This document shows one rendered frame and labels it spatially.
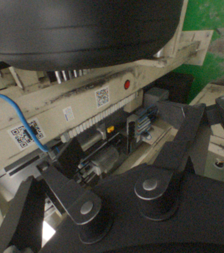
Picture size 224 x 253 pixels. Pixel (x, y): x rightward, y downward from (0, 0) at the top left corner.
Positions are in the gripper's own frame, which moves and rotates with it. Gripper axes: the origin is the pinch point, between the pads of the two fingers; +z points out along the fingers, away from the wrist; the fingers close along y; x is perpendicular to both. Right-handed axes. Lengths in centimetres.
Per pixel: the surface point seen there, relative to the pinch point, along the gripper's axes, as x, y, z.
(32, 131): 4.0, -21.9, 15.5
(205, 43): 7, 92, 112
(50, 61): 15.5, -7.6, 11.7
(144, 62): 10, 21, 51
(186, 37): 20, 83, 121
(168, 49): 11, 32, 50
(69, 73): 25, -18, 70
